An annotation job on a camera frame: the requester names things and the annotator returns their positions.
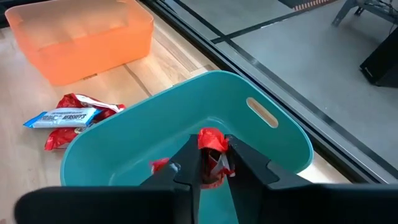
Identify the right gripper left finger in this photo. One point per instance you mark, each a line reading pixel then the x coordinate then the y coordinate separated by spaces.
pixel 155 205

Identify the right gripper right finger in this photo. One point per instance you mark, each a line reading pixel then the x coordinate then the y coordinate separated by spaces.
pixel 295 205

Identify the white blue Hershey's bar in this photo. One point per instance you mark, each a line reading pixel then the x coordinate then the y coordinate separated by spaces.
pixel 62 118

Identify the red white candy wrapper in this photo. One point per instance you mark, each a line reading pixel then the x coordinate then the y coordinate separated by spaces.
pixel 71 100

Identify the teal plastic basket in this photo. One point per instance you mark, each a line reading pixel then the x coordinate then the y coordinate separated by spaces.
pixel 155 124

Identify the black box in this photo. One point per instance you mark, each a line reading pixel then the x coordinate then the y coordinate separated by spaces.
pixel 384 59

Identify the orange plastic basket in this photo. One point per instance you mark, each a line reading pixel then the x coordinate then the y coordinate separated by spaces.
pixel 81 40

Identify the grey metal stand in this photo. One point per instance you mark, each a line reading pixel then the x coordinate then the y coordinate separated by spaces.
pixel 345 11

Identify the black mat with hazard stripes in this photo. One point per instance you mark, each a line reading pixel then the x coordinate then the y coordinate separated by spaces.
pixel 304 3

